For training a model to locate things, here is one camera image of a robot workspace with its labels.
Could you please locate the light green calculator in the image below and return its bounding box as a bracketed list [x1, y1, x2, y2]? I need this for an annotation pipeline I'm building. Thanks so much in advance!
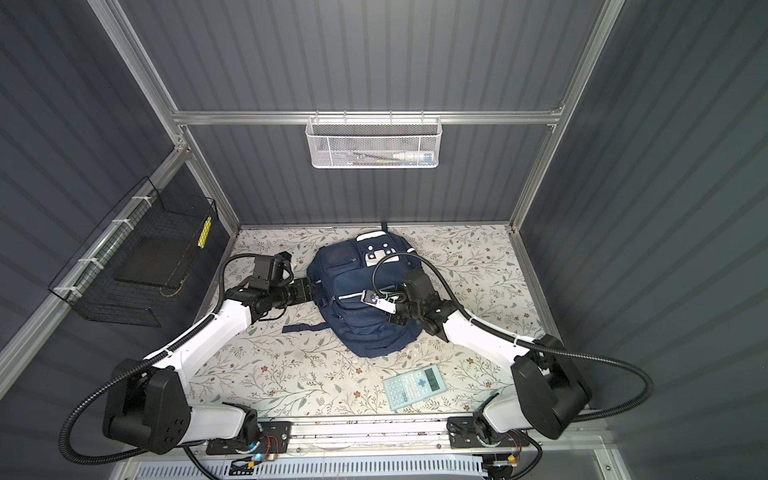
[383, 365, 447, 411]

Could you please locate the black corrugated cable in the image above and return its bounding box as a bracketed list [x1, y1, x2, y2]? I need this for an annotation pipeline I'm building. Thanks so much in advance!
[370, 250, 655, 480]
[57, 251, 265, 480]

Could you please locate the left black corrugated cable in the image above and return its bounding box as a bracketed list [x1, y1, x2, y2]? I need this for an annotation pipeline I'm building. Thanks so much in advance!
[57, 251, 265, 480]

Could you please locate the black wire side basket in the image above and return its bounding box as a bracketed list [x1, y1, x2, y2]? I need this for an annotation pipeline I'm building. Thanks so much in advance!
[48, 180, 218, 327]

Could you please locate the white marker in basket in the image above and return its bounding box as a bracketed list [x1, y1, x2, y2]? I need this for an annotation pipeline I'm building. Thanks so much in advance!
[391, 151, 434, 165]

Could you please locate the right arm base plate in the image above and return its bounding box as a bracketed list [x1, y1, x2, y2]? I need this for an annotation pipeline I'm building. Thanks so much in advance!
[446, 416, 530, 450]

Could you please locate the navy blue student backpack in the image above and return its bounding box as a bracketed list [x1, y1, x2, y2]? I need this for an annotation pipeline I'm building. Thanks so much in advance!
[282, 230, 422, 358]

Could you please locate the aluminium mounting rail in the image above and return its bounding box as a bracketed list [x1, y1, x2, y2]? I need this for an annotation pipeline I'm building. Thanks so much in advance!
[131, 412, 607, 454]

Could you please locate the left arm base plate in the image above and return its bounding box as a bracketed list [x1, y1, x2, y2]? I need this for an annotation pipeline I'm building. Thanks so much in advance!
[206, 421, 293, 456]

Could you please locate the right black corrugated cable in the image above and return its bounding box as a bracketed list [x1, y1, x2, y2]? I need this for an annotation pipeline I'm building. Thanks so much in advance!
[370, 250, 655, 480]

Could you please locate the white slotted cable duct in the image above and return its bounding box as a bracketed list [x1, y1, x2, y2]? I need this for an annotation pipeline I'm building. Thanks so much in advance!
[134, 458, 490, 480]

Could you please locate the yellow tag on basket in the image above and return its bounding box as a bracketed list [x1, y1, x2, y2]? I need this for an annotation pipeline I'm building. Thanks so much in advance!
[197, 216, 212, 249]

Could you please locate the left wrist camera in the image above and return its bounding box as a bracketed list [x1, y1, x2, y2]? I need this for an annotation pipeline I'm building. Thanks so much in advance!
[275, 251, 293, 280]

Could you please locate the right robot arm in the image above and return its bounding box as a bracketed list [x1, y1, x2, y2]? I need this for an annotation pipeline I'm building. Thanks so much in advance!
[380, 272, 592, 443]

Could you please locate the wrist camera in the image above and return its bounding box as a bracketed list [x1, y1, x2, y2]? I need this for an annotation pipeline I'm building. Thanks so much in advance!
[361, 290, 397, 315]
[275, 251, 293, 280]

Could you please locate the white mesh wall basket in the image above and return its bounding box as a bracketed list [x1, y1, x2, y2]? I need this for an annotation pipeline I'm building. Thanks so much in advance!
[305, 116, 443, 170]

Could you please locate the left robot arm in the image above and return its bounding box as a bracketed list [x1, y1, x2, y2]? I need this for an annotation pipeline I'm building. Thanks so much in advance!
[102, 251, 312, 454]

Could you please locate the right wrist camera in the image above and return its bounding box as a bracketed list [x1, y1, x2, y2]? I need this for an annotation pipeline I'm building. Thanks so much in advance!
[361, 290, 397, 315]

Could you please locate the black pad in basket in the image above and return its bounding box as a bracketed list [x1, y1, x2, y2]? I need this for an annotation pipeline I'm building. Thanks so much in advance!
[113, 237, 198, 290]

